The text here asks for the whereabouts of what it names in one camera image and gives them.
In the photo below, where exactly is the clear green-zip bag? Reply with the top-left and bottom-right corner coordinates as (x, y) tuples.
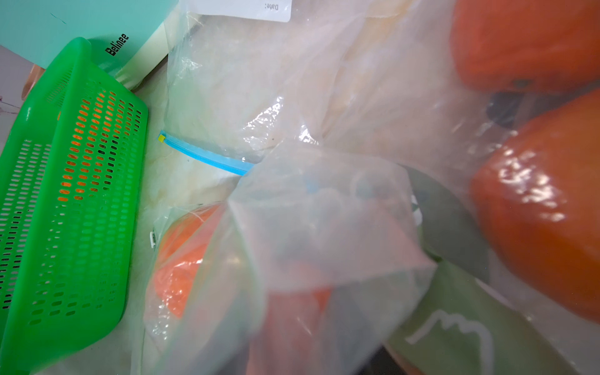
(142, 141), (440, 374)

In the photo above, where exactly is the clear green-strip bag of oranges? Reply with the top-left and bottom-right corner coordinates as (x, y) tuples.
(326, 1), (599, 374)

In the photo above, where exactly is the mint green toaster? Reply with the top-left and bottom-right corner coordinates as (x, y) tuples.
(1, 1), (179, 89)

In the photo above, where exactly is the green plastic basket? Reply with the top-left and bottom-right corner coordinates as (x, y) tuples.
(1, 37), (148, 374)

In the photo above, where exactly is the pink ceramic mug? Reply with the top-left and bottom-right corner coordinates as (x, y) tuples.
(21, 64), (45, 101)

